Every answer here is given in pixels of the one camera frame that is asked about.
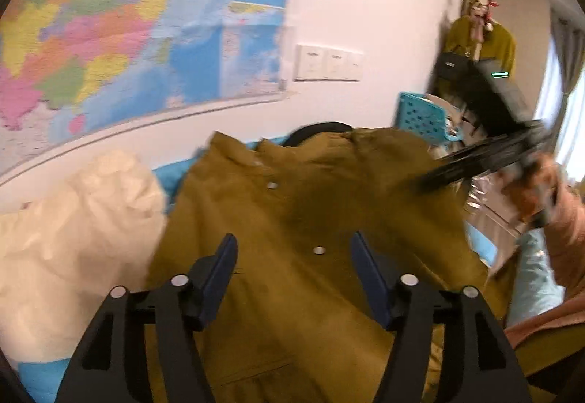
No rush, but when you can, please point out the person's right hand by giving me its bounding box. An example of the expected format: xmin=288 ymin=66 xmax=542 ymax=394
xmin=497 ymin=151 xmax=573 ymax=226

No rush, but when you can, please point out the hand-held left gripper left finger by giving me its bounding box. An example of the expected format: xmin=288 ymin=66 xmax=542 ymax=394
xmin=55 ymin=233 xmax=239 ymax=403

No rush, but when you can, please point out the black shoulder bag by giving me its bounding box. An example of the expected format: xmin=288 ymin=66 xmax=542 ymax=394
xmin=433 ymin=51 xmax=472 ymax=82

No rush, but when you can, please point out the light blue pillow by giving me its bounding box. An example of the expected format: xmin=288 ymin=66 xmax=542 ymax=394
xmin=505 ymin=229 xmax=566 ymax=329

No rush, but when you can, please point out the grey curtain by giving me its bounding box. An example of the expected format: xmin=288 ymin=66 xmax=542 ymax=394
xmin=535 ymin=7 xmax=585 ymax=184

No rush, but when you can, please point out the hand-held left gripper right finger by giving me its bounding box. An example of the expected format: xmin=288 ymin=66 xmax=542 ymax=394
xmin=350 ymin=230 xmax=533 ymax=403

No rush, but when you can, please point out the cream white pillow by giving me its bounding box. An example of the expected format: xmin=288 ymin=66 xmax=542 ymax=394
xmin=0 ymin=150 xmax=168 ymax=364

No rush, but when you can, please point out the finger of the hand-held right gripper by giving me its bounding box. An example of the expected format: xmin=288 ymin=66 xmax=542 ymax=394
xmin=419 ymin=122 xmax=547 ymax=194

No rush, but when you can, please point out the colourful wall map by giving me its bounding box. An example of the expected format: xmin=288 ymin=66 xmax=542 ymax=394
xmin=0 ymin=0 xmax=303 ymax=176

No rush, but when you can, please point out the black cloth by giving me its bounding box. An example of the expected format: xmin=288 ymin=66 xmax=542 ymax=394
xmin=286 ymin=122 xmax=352 ymax=148

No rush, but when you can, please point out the olive jacket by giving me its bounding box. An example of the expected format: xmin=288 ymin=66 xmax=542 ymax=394
xmin=146 ymin=126 xmax=517 ymax=403

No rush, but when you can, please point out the blue bed sheet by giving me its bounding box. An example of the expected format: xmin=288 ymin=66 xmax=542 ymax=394
xmin=18 ymin=135 xmax=500 ymax=403

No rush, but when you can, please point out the white coat rack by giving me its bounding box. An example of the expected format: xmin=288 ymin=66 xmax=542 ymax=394
xmin=466 ymin=0 xmax=502 ymax=62

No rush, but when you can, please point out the teal perforated plastic basket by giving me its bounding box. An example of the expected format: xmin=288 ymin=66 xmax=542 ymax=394
xmin=395 ymin=92 xmax=465 ymax=144

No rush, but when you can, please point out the white wall switch panel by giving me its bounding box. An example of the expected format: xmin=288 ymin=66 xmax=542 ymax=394
xmin=294 ymin=44 xmax=365 ymax=82

